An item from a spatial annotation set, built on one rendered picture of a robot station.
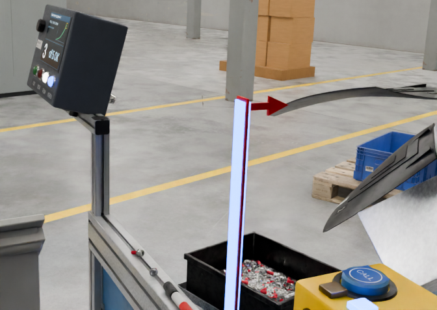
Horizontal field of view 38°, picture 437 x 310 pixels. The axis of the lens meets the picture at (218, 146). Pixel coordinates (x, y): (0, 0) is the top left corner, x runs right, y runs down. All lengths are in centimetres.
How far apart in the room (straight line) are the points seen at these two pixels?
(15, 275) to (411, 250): 55
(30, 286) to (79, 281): 238
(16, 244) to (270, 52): 869
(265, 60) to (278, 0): 87
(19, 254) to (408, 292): 33
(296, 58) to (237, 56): 223
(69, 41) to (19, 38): 593
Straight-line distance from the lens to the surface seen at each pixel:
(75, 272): 302
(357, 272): 57
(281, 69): 899
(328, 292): 54
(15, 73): 719
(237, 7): 703
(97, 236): 126
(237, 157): 75
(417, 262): 91
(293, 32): 900
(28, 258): 55
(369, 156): 399
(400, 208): 93
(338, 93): 75
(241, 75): 704
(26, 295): 56
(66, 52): 125
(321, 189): 406
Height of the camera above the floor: 132
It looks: 15 degrees down
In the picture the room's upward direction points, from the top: 3 degrees clockwise
